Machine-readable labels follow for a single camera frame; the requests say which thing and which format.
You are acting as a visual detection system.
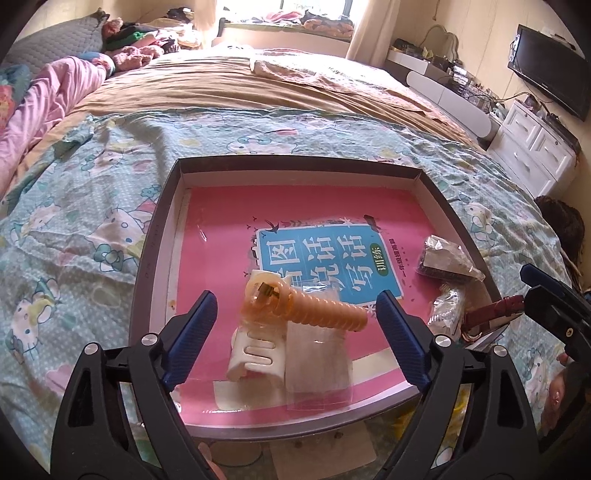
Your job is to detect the blue floral pillow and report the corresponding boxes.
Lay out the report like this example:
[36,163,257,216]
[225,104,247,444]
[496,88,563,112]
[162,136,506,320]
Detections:
[0,62,33,107]

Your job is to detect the cartoon cat printed blanket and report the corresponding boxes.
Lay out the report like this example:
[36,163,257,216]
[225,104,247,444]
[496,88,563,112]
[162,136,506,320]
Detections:
[0,108,578,480]

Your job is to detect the cream curtain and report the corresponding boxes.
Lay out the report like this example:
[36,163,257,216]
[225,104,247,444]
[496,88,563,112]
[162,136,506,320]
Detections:
[194,0,222,47]
[346,0,393,68]

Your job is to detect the grey quilted headboard cushion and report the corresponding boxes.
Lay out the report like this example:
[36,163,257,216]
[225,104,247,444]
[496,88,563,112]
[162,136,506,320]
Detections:
[2,18,105,77]

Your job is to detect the tan bedsheet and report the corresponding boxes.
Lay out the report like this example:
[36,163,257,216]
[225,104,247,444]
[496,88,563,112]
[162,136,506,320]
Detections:
[32,46,481,148]

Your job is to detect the pink quilt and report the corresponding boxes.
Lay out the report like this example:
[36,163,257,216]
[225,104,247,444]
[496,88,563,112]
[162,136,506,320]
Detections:
[0,56,107,195]

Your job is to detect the clear plastic bag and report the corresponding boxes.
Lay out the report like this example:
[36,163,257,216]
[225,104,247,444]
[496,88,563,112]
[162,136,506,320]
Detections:
[284,318,354,409]

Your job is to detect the person's right hand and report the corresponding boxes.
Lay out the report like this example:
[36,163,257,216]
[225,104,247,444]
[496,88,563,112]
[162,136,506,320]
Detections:
[542,353,575,432]

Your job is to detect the orange spiral hair tie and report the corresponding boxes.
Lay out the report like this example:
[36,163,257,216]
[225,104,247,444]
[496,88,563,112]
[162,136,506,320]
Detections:
[240,270,370,333]

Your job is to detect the clutter of cosmetics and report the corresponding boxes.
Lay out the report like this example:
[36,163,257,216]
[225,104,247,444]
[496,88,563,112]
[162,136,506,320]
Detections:
[392,39,522,112]

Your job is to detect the red-brown leather strap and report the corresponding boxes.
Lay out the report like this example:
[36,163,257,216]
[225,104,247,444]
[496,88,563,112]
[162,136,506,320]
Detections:
[462,295,527,344]

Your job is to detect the dark shallow cardboard box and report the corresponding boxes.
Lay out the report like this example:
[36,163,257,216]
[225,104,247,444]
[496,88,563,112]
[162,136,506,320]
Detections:
[130,156,511,441]

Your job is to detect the pile of clothes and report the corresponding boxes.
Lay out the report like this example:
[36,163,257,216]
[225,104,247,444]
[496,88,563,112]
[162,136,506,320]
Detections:
[99,17,204,70]

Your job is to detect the dark brown fuzzy object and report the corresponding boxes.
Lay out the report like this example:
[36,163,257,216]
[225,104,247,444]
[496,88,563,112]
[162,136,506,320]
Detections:
[534,195,586,282]

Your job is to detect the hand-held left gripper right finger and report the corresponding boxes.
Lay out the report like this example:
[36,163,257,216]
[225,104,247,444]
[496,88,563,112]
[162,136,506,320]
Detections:
[375,291,541,480]

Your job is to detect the white vanity desk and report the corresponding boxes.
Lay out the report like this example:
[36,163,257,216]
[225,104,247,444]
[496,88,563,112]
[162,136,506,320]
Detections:
[385,46,502,141]

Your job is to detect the white hair claw clip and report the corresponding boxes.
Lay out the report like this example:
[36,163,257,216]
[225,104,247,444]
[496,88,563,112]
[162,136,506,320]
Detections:
[226,323,287,384]

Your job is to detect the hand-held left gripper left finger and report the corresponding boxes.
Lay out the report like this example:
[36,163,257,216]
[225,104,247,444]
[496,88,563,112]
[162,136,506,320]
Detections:
[50,290,219,480]

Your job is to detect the clear bag with white card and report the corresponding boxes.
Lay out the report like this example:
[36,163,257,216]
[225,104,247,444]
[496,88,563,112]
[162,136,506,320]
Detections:
[416,234,485,282]

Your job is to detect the clothes on window seat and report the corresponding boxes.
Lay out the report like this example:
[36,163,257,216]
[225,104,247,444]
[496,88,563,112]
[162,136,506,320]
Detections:
[270,8,354,40]

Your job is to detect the clear bag of beads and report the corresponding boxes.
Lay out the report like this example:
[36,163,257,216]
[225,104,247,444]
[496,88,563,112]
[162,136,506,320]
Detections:
[427,286,467,340]

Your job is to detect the black television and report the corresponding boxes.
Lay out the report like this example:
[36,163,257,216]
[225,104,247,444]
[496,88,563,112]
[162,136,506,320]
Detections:
[507,24,591,121]

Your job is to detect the pink book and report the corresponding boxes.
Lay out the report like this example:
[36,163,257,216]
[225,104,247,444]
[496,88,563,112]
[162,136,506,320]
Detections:
[173,185,476,428]

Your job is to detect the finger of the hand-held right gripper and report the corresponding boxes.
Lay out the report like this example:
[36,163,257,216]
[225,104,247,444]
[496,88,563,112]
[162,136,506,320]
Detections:
[524,286,591,365]
[519,264,591,319]

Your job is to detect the yellow item in bag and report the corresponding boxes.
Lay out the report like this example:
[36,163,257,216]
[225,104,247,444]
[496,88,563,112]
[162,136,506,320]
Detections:
[434,392,467,462]

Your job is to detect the arched cream mirror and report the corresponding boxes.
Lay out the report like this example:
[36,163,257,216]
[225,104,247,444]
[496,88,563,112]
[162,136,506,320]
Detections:
[422,24,460,61]

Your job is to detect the white chest of drawers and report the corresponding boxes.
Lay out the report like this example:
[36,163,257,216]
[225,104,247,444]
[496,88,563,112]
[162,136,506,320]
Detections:
[487,99,578,197]

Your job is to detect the pale patterned cloth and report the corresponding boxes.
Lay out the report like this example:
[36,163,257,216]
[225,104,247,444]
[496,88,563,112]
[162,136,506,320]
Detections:
[249,58,467,125]

